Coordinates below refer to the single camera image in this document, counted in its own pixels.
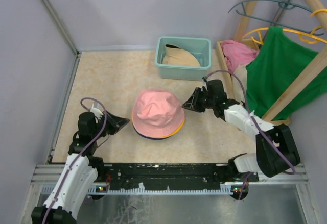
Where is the beige bucket hat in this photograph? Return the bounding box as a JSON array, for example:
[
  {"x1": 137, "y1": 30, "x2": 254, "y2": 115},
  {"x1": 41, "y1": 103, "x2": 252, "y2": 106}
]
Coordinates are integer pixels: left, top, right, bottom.
[{"x1": 162, "y1": 44, "x2": 200, "y2": 67}]

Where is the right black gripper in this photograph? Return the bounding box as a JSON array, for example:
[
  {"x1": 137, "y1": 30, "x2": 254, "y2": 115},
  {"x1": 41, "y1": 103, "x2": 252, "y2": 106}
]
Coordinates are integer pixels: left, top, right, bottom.
[{"x1": 182, "y1": 87, "x2": 215, "y2": 113}]

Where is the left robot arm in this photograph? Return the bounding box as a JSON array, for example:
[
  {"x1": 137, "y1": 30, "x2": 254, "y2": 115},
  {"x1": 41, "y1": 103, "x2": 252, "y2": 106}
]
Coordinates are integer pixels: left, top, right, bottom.
[{"x1": 31, "y1": 109, "x2": 130, "y2": 223}]

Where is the pink garment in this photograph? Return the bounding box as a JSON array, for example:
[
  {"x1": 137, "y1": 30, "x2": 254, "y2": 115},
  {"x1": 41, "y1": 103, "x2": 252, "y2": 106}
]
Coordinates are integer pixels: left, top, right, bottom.
[{"x1": 220, "y1": 40, "x2": 259, "y2": 72}]

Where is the blue bucket hat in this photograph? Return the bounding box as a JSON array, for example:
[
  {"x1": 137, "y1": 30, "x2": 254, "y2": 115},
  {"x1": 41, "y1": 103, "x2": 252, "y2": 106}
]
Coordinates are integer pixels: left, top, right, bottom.
[{"x1": 135, "y1": 130, "x2": 172, "y2": 141}]

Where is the pink cloth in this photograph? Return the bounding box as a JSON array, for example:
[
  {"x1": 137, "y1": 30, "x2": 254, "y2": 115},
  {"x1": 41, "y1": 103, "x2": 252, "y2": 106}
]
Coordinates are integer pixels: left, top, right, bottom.
[{"x1": 131, "y1": 89, "x2": 185, "y2": 138}]

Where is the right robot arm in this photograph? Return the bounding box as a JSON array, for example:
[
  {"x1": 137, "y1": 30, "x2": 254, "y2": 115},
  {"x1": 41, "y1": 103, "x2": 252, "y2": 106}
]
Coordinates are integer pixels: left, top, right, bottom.
[{"x1": 182, "y1": 80, "x2": 300, "y2": 181}]

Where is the wooden clothes rack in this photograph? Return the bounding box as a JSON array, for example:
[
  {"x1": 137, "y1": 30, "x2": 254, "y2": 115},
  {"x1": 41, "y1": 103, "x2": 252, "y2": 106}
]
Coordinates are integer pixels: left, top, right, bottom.
[{"x1": 216, "y1": 0, "x2": 327, "y2": 131}]

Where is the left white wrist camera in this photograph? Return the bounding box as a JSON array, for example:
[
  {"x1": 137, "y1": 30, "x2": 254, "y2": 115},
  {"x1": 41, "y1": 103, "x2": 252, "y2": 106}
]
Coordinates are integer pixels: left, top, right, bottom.
[{"x1": 89, "y1": 102, "x2": 104, "y2": 120}]

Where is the yellow bucket hat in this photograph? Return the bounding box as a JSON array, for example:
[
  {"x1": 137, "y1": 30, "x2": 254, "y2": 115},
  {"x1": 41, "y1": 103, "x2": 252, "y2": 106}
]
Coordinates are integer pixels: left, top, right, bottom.
[{"x1": 131, "y1": 110, "x2": 185, "y2": 138}]

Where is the white toothed cable strip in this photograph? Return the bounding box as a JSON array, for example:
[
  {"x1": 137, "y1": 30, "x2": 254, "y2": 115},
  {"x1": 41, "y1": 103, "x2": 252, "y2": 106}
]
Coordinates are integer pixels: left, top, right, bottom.
[{"x1": 40, "y1": 184, "x2": 248, "y2": 196}]

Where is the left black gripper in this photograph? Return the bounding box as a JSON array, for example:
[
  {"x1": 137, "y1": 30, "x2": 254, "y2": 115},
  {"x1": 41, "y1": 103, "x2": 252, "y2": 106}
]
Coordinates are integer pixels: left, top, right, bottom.
[{"x1": 91, "y1": 110, "x2": 130, "y2": 140}]

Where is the yellow clothes hanger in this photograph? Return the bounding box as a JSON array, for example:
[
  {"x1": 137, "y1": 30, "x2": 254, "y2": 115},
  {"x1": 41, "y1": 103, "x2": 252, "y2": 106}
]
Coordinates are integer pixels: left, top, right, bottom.
[{"x1": 234, "y1": 6, "x2": 323, "y2": 42}]

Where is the teal plastic bin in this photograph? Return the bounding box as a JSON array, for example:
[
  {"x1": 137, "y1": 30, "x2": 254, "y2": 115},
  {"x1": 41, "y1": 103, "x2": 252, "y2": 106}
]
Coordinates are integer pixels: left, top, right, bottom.
[{"x1": 155, "y1": 36, "x2": 212, "y2": 81}]

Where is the green tank top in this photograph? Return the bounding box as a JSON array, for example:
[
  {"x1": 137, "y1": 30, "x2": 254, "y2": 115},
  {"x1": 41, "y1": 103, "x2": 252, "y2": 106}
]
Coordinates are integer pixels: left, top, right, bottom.
[{"x1": 246, "y1": 27, "x2": 318, "y2": 117}]

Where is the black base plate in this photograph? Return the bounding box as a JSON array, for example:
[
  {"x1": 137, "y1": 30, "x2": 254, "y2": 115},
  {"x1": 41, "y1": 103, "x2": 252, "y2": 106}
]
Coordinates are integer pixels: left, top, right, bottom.
[{"x1": 89, "y1": 162, "x2": 259, "y2": 191}]

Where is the grey-blue clothes hanger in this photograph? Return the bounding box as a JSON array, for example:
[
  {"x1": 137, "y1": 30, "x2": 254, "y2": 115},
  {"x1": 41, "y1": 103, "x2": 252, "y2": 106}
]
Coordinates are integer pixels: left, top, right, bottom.
[{"x1": 228, "y1": 0, "x2": 312, "y2": 19}]

